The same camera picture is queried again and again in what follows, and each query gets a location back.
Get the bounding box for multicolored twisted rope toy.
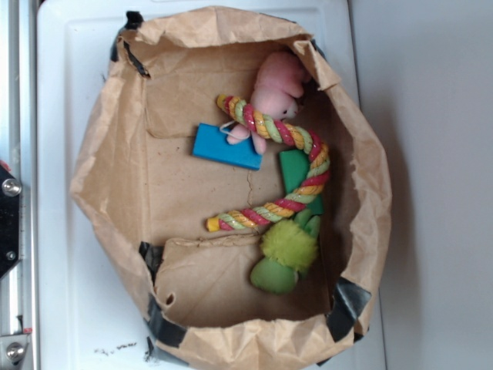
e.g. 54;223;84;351
205;94;330;232

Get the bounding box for brown paper-lined cardboard box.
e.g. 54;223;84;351
70;6;392;369

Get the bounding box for green rectangular block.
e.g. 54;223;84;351
274;150;328;217

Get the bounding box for blue rectangular block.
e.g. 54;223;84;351
192;123;263;170

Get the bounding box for green fuzzy plush toy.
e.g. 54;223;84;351
250;209;321;295

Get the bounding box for pink plush toy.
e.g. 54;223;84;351
227;52;311;155

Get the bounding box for black bracket with bolt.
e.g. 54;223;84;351
0;161;22;278

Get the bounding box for aluminium frame rail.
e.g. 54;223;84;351
1;1;41;369

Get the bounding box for metal corner bracket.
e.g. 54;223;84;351
1;334;30;370

